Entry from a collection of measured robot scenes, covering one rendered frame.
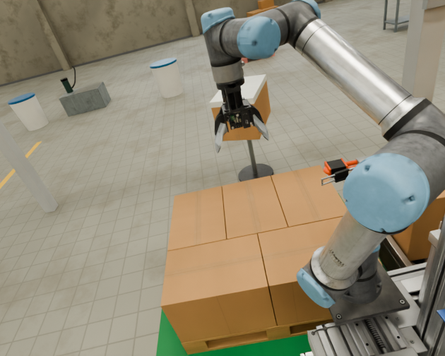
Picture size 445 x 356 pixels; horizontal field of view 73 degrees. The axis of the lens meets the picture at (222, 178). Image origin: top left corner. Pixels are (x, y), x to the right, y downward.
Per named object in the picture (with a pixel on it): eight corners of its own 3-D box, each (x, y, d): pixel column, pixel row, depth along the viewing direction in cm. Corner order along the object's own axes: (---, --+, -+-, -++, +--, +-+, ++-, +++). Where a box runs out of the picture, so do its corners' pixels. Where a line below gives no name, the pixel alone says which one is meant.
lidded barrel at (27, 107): (54, 118, 707) (38, 90, 669) (45, 128, 660) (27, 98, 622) (32, 123, 708) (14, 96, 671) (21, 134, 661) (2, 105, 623)
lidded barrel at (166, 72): (159, 101, 639) (148, 68, 602) (160, 93, 686) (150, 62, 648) (186, 94, 639) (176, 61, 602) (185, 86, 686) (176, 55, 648)
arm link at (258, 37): (293, 6, 58) (255, 9, 66) (249, 22, 54) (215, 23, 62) (296, 48, 63) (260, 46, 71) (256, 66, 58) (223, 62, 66)
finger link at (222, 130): (209, 157, 82) (222, 128, 78) (208, 147, 87) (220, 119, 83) (220, 160, 83) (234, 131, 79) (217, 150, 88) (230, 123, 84)
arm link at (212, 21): (212, 14, 61) (191, 16, 67) (224, 68, 67) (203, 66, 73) (242, 4, 64) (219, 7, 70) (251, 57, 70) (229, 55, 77)
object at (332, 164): (342, 166, 146) (342, 157, 143) (347, 174, 140) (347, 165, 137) (324, 169, 147) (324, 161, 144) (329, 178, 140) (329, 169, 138)
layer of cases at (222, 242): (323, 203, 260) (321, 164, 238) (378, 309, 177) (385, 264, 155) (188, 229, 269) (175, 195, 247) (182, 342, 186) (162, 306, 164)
